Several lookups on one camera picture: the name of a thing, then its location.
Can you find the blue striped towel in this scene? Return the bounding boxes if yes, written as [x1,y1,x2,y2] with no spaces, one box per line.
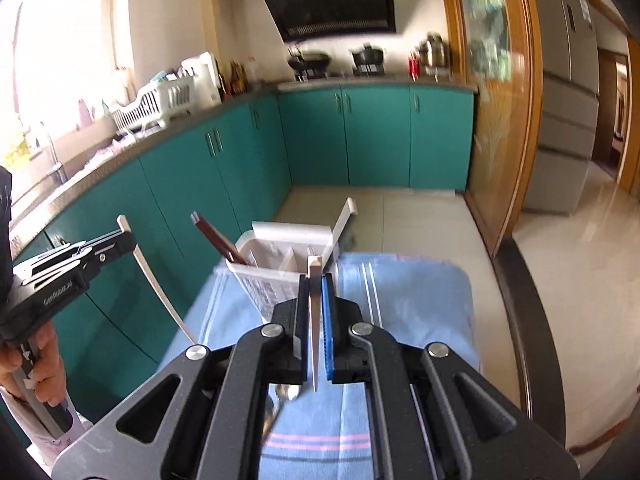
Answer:
[160,252,482,480]

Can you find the metal faucet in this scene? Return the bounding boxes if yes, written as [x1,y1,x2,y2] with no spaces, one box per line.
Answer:
[39,122,69,184]

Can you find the person's left hand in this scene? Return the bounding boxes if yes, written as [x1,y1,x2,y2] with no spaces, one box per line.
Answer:
[0,317,67,409]

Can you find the kitchen window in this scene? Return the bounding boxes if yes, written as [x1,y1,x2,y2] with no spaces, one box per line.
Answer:
[0,0,137,173]

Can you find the dark sauce bottles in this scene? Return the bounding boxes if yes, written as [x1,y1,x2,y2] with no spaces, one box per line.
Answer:
[226,59,249,95]

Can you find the white dish rack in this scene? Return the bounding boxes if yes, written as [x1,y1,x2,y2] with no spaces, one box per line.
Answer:
[108,75,199,134]

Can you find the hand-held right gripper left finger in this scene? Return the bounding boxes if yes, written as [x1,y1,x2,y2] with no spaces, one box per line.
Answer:
[115,274,309,480]

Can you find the white chopstick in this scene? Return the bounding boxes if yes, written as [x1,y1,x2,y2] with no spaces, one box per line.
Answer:
[116,214,196,345]
[308,255,322,394]

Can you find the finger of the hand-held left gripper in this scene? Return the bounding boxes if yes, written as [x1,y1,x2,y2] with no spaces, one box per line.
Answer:
[74,229,137,267]

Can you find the white kitchen appliance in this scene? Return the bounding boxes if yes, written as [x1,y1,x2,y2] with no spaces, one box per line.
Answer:
[181,52,224,109]

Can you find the silver refrigerator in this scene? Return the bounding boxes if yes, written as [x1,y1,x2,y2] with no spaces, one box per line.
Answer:
[522,0,601,217]

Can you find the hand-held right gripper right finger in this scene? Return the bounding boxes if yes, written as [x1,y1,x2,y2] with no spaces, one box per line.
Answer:
[321,274,519,480]

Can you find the wooden door frame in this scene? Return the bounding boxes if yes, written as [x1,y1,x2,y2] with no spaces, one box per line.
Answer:
[439,0,545,257]

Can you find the black cooking pot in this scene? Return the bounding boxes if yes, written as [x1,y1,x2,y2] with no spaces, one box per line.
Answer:
[349,44,387,76]

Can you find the metal spoon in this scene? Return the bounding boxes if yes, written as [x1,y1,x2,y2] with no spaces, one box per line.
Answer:
[264,383,302,442]

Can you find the white plastic utensil basket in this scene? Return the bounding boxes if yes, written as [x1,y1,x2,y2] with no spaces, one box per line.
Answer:
[225,197,359,327]

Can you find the black range hood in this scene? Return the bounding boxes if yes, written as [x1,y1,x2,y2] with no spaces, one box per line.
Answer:
[256,0,397,44]

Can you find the teal kitchen base cabinets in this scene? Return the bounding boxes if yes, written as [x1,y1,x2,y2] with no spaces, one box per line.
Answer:
[0,84,476,426]

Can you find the grey kitchen countertop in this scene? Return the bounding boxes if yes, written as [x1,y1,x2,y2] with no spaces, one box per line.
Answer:
[0,72,479,243]

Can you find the dark red chopstick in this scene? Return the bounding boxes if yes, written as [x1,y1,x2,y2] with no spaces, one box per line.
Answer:
[197,212,249,264]
[189,213,242,264]

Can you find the black wok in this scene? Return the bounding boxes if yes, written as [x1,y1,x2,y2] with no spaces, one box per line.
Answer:
[287,49,332,81]

